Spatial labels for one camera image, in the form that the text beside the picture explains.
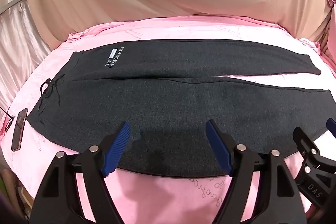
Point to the black eyeglasses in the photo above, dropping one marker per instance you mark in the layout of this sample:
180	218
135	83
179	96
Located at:
8	116

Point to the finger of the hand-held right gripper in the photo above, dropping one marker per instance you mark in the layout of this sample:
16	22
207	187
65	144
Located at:
331	125
305	146

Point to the pink pillow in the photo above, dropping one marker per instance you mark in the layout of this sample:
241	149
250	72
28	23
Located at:
329	19

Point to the dark grey pants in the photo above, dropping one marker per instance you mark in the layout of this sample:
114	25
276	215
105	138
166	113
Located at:
157	98

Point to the pink bedsheet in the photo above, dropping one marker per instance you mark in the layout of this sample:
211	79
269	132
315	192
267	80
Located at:
65	56

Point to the white satin curtain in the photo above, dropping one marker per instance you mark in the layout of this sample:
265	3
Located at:
18	29

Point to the black smartphone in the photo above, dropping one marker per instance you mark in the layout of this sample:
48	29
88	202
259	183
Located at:
20	129

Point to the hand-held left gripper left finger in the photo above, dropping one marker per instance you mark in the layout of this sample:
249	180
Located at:
118	150

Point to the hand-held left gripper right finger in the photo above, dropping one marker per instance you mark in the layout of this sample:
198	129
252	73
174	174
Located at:
218	146

